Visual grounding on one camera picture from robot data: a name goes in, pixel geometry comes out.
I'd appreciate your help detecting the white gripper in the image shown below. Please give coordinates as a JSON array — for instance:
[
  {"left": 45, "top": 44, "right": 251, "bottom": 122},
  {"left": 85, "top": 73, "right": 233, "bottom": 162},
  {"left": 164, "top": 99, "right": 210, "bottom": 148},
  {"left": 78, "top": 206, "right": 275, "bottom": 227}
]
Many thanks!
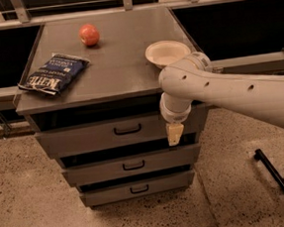
[{"left": 159, "top": 92, "right": 192, "bottom": 146}]

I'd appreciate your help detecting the grey top drawer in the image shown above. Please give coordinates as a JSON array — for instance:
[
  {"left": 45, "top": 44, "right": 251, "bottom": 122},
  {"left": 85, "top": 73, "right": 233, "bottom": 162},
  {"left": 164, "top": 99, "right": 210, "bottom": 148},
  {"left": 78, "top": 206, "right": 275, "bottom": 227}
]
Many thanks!
[{"left": 32, "top": 102, "right": 212, "bottom": 161}]

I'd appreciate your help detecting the grey drawer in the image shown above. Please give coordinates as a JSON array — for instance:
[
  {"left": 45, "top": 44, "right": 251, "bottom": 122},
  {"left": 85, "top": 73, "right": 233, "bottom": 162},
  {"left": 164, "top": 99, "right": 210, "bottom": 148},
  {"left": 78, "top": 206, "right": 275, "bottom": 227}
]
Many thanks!
[
  {"left": 32, "top": 102, "right": 212, "bottom": 161},
  {"left": 62, "top": 144, "right": 200, "bottom": 187},
  {"left": 79, "top": 170, "right": 194, "bottom": 207}
]

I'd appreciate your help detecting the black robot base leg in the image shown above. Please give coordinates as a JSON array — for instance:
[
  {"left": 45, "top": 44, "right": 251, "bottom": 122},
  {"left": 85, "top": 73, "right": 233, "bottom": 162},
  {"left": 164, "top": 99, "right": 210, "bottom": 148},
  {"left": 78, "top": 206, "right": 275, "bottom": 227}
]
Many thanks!
[{"left": 252, "top": 146, "right": 284, "bottom": 227}]

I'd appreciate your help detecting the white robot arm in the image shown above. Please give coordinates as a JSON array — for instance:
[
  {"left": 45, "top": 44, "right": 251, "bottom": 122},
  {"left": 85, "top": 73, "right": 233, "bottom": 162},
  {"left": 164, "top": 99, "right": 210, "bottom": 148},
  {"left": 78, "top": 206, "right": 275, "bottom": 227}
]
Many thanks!
[{"left": 158, "top": 52, "right": 284, "bottom": 129}]

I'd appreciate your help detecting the grey middle drawer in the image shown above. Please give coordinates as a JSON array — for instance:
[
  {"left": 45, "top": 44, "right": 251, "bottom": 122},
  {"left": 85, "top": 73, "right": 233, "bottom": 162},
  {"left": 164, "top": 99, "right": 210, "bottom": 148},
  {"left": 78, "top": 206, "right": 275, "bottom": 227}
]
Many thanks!
[{"left": 62, "top": 144, "right": 200, "bottom": 187}]

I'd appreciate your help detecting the grey drawer cabinet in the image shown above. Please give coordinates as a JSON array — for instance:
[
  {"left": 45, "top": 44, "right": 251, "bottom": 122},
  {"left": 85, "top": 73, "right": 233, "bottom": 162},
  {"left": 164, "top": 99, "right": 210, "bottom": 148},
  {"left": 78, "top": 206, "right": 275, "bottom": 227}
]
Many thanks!
[{"left": 16, "top": 7, "right": 208, "bottom": 194}]

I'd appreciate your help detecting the grey bottom drawer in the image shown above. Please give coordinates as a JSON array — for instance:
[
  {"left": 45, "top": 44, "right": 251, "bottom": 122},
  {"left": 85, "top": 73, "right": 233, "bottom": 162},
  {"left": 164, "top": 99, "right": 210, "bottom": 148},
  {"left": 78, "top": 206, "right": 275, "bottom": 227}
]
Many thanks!
[{"left": 79, "top": 170, "right": 194, "bottom": 207}]

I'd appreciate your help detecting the white bowl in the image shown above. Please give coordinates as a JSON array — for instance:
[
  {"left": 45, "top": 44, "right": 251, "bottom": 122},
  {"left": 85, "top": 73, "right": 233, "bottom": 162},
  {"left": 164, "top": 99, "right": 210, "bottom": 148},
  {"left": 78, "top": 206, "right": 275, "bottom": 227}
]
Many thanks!
[{"left": 144, "top": 41, "right": 191, "bottom": 69}]

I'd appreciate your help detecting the blue Kettle chip bag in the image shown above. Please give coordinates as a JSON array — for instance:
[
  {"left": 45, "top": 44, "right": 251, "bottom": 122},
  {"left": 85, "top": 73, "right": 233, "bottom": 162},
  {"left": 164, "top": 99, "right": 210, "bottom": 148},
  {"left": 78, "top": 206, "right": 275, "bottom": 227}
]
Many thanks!
[{"left": 18, "top": 54, "right": 90, "bottom": 95}]

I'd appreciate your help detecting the red apple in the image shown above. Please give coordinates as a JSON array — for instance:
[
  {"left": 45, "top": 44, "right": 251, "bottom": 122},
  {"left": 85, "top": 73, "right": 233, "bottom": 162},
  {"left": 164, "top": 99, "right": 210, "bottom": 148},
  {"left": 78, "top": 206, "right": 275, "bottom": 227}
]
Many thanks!
[{"left": 78, "top": 24, "right": 100, "bottom": 47}]

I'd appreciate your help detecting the metal window railing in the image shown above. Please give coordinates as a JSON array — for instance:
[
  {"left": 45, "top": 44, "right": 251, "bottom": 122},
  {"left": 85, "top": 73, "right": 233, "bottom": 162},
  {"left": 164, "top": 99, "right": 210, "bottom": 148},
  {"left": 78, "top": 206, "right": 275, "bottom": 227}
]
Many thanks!
[{"left": 0, "top": 0, "right": 284, "bottom": 32}]

